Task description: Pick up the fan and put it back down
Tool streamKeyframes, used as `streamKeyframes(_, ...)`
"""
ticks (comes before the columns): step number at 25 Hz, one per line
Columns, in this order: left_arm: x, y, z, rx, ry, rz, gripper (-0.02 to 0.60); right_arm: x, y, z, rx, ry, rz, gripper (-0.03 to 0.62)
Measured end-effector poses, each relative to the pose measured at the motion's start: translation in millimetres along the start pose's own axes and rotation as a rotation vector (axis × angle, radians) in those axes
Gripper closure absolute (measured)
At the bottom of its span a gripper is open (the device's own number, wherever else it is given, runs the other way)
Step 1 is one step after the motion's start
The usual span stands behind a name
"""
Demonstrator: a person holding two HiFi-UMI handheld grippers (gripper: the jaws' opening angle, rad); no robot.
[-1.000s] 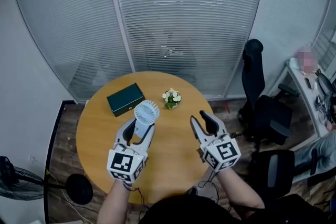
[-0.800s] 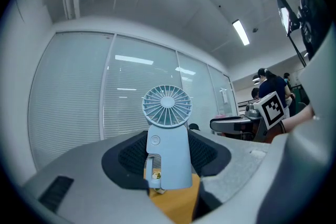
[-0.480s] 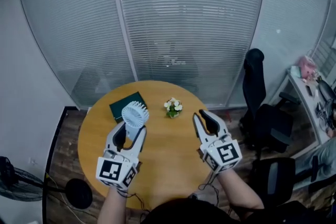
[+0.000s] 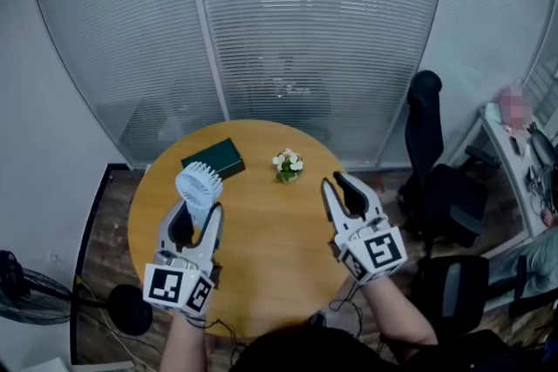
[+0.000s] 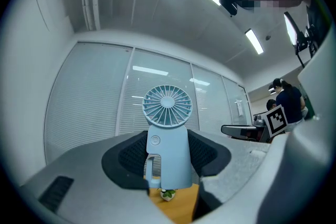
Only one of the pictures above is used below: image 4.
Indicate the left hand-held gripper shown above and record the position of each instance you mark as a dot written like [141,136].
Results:
[168,281]

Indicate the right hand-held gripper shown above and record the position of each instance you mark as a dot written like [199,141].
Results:
[374,250]

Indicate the small white fan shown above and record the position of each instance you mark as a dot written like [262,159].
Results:
[199,194]

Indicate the person's left forearm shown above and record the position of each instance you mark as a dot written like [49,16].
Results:
[182,344]

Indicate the person's right forearm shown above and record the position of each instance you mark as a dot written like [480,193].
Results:
[399,313]

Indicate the black standing floor fan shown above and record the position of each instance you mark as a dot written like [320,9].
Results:
[48,296]

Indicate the small white flower pot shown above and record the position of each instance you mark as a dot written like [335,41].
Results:
[288,166]

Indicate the dark green box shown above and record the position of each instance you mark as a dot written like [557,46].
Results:
[214,160]

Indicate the black mesh office chair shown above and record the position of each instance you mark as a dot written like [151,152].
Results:
[453,296]

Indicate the person's dark clothing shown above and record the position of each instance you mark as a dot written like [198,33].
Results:
[314,350]

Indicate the grey fish-shaped toy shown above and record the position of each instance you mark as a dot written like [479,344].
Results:
[542,148]

